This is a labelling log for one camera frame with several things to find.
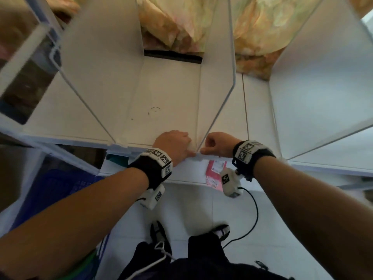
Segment yellow patterned curtain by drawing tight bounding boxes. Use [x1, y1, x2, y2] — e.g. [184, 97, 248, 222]
[45, 0, 373, 81]

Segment person's black trousers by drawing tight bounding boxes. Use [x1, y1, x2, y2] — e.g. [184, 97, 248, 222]
[116, 232, 295, 280]

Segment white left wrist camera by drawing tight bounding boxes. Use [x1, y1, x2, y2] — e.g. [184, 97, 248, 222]
[139, 184, 166, 210]

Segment black right wrist band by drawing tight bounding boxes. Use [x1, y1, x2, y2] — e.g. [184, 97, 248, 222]
[232, 140, 276, 182]

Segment white drawstring cord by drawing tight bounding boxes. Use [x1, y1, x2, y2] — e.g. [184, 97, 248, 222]
[124, 241, 177, 280]

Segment black wrist band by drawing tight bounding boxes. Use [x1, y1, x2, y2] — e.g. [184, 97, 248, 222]
[127, 147, 173, 191]
[232, 140, 276, 182]

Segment green packet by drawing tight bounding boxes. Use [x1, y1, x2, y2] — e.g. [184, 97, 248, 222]
[105, 153, 129, 168]

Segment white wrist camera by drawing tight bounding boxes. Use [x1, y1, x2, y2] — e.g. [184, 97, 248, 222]
[139, 184, 166, 210]
[220, 167, 243, 199]

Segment pink packet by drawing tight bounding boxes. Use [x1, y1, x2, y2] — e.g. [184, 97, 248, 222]
[205, 159, 227, 192]

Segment person's right hand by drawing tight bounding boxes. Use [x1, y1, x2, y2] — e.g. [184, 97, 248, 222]
[200, 131, 242, 158]

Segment person's right forearm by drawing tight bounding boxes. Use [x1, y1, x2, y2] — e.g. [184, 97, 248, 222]
[253, 156, 373, 280]

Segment black left wrist band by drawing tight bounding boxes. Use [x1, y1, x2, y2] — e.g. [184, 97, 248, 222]
[127, 147, 173, 191]

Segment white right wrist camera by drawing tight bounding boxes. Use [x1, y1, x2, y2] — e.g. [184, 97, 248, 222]
[220, 167, 243, 199]

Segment person's left forearm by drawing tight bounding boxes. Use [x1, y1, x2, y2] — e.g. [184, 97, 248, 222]
[0, 167, 150, 280]

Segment blue plastic crate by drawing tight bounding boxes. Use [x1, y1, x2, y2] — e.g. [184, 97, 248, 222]
[10, 169, 111, 260]

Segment person's left hand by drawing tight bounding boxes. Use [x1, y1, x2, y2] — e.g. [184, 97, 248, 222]
[153, 130, 196, 167]

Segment black and white shoe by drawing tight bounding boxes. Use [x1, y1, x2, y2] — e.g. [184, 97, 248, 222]
[150, 220, 168, 245]
[211, 224, 231, 242]

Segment white metal shelf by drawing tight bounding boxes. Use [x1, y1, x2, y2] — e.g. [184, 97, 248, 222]
[0, 0, 373, 190]

